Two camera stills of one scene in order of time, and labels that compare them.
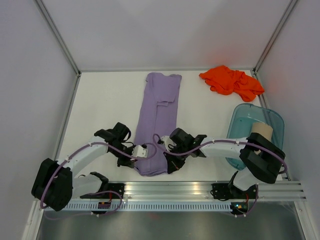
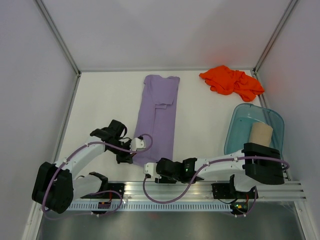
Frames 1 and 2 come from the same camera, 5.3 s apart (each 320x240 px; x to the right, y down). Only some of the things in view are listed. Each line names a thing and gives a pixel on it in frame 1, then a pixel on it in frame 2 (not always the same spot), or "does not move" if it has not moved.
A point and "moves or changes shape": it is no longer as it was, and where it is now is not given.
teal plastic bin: [242, 117] does not move
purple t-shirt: [157, 116] moves or changes shape
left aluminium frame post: [44, 11] does not move
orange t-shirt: [224, 81] does not move
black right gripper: [173, 164] to [164, 180]
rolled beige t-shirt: [263, 129] does not move
